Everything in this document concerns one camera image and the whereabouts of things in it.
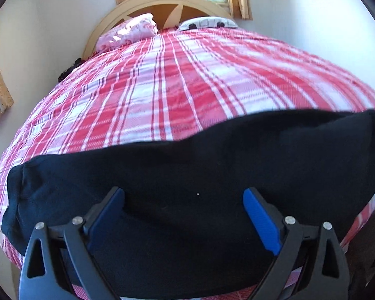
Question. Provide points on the black pants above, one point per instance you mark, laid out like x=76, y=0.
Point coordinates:
x=190, y=168

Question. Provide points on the pink pillow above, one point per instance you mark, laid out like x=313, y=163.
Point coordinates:
x=128, y=31

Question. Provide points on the red plaid blanket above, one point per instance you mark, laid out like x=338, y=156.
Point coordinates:
x=175, y=84

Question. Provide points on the white patterned pillow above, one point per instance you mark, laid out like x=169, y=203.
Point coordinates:
x=206, y=23

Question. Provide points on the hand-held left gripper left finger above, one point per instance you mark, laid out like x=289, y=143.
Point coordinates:
x=111, y=207

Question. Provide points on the dark cloth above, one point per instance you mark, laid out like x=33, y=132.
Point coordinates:
x=368, y=250

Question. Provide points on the black fuzzy object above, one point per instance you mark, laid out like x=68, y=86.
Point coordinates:
x=69, y=70

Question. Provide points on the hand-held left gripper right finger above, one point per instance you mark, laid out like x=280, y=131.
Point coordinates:
x=262, y=222

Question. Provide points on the beige wooden headboard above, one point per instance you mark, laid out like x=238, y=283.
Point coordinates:
x=112, y=15

